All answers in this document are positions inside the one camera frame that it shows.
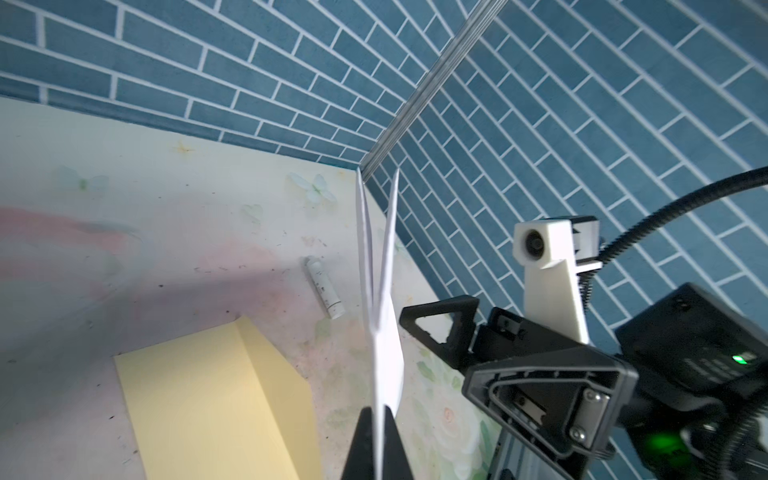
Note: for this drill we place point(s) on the yellow envelope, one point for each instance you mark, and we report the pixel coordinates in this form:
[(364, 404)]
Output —
[(222, 403)]

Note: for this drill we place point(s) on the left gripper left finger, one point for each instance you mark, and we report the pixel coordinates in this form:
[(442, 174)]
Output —
[(359, 464)]

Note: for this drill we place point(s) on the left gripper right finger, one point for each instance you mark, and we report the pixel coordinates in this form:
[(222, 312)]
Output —
[(395, 464)]

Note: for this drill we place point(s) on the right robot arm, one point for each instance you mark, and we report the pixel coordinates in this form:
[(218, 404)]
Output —
[(688, 385)]

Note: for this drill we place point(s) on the right corner aluminium post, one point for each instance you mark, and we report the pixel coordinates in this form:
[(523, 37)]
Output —
[(452, 55)]

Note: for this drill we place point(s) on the white glue stick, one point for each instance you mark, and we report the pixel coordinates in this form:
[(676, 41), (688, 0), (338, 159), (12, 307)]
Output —
[(324, 287)]

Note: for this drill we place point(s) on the white letter blue border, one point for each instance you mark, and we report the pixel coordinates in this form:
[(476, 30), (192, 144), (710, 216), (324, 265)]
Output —
[(380, 320)]

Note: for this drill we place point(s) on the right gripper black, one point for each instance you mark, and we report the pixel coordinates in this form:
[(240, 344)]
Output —
[(558, 397)]

